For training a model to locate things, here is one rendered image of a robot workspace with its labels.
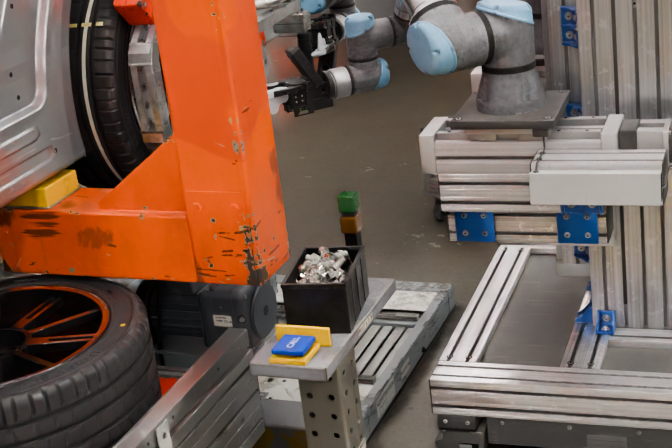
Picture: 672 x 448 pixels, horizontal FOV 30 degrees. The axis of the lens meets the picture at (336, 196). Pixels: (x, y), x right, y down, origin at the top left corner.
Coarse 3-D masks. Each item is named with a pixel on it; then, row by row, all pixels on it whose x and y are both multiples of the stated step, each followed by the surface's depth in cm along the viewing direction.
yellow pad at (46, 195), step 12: (48, 180) 290; (60, 180) 290; (72, 180) 295; (36, 192) 286; (48, 192) 286; (60, 192) 290; (72, 192) 294; (12, 204) 290; (24, 204) 288; (36, 204) 287; (48, 204) 286
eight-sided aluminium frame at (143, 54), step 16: (144, 32) 303; (144, 48) 298; (128, 64) 300; (144, 64) 299; (144, 80) 304; (160, 80) 302; (144, 96) 304; (160, 96) 303; (144, 112) 304; (160, 112) 303; (144, 128) 306; (160, 128) 304; (160, 144) 306
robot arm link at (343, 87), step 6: (342, 66) 311; (330, 72) 309; (336, 72) 308; (342, 72) 308; (336, 78) 307; (342, 78) 307; (348, 78) 308; (336, 84) 307; (342, 84) 307; (348, 84) 308; (336, 90) 308; (342, 90) 308; (348, 90) 309; (336, 96) 309; (342, 96) 310
